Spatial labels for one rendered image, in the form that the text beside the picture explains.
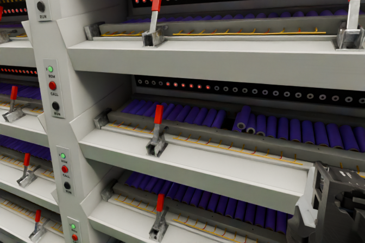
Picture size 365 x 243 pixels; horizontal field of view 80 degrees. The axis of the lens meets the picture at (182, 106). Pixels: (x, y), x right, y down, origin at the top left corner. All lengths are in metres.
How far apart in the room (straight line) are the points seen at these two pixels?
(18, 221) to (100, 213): 0.44
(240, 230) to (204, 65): 0.34
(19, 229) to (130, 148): 0.60
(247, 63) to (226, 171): 0.17
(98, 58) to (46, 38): 0.13
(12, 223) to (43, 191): 0.28
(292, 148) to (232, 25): 0.22
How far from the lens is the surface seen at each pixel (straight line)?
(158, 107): 0.41
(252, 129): 0.42
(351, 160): 0.42
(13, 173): 0.87
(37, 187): 0.77
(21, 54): 0.60
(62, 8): 0.49
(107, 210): 0.61
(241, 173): 0.38
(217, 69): 0.32
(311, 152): 0.40
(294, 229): 0.24
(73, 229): 0.68
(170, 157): 0.41
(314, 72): 0.32
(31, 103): 0.74
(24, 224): 0.98
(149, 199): 0.56
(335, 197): 0.20
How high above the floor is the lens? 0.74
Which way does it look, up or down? 15 degrees down
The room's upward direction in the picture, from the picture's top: 1 degrees clockwise
